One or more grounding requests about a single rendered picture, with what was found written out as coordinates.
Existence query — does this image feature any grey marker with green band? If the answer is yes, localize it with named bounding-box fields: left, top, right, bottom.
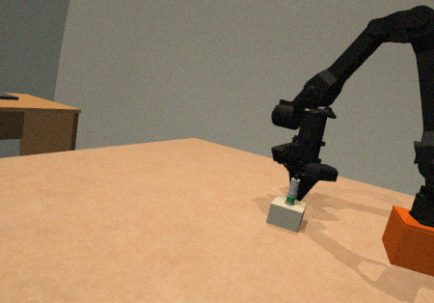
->
left=286, top=174, right=300, bottom=206

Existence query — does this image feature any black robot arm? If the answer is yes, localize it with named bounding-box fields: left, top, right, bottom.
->
left=271, top=5, right=434, bottom=228

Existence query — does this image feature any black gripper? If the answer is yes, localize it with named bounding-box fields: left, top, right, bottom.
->
left=284, top=131, right=339, bottom=201

